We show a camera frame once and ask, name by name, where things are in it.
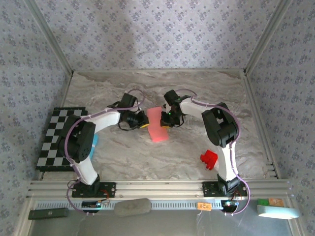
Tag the pink cloth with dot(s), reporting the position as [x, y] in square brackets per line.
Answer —
[157, 134]

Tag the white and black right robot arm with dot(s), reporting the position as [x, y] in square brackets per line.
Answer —
[192, 109]

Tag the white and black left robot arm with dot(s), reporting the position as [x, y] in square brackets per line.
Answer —
[108, 120]

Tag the light blue tube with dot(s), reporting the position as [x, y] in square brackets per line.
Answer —
[94, 147]

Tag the thin aluminium edge strip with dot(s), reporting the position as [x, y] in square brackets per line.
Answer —
[157, 70]

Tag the red toy block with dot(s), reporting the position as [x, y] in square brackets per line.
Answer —
[209, 159]

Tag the black and white checkerboard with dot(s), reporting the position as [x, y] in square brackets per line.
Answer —
[54, 147]

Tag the grey foam pad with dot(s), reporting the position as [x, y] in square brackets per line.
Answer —
[133, 207]

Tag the orange paper tag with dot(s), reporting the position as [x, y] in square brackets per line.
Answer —
[204, 206]

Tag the small green box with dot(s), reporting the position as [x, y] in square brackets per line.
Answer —
[262, 202]

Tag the black flat bar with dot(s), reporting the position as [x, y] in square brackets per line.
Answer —
[48, 213]

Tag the small orange box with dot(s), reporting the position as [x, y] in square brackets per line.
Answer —
[275, 202]

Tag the white oblong case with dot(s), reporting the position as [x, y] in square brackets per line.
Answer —
[278, 212]

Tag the wide aluminium base rail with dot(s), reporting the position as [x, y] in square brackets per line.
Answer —
[157, 189]

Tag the aluminium side rail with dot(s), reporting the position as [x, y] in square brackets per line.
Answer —
[259, 123]
[66, 91]

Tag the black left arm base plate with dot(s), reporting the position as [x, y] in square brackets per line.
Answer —
[108, 190]

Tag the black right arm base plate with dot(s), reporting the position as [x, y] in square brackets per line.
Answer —
[209, 189]

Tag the aluminium frame post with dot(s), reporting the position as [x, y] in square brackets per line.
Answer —
[267, 37]
[51, 37]

